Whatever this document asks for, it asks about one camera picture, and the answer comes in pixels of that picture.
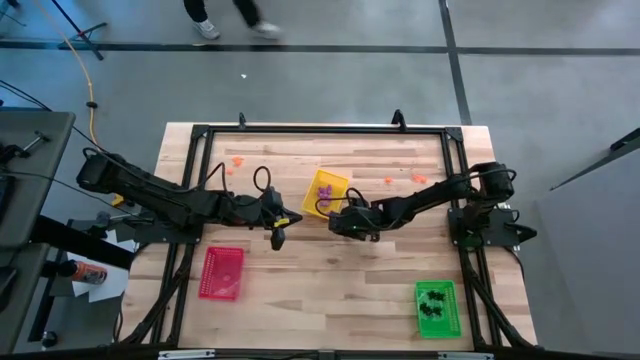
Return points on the purple toy hand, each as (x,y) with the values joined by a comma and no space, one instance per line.
(324,202)
(326,191)

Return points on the black frame bracket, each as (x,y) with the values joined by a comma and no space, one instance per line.
(242,120)
(399,121)

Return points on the green plastic basket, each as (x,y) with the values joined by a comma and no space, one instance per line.
(450,325)

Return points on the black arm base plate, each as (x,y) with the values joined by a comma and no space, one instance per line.
(170,237)
(500,235)

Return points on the yellow label tag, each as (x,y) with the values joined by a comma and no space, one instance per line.
(282,223)

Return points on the black aluminium table frame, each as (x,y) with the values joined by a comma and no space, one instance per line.
(325,129)

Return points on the grey side table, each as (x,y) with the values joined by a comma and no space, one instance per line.
(40,200)

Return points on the silver metal bracket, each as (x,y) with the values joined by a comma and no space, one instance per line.
(185,354)
(465,356)

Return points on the orange black spray can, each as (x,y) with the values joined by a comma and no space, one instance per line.
(90,273)

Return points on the grey cabinet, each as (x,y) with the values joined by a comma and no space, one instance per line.
(590,260)

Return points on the black round cap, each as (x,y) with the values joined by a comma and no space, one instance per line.
(49,340)

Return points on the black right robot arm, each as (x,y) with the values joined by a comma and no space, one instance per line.
(430,197)

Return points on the red plastic basket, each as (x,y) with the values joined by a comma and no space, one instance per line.
(222,272)

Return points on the black tripod legs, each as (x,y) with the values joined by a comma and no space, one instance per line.
(82,35)

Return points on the white paper sheets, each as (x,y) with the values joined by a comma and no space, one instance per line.
(112,285)

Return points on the black table leg beam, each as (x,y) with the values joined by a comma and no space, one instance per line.
(75,240)

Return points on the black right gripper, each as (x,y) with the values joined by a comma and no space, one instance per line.
(355,222)

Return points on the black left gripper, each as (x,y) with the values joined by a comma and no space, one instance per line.
(260,212)

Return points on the person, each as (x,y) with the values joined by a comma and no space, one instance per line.
(207,30)

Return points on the black front crossbar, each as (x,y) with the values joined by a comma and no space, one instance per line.
(275,357)

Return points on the yellow plastic basket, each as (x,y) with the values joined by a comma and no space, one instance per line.
(310,202)

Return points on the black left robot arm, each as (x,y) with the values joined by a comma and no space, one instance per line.
(150,192)

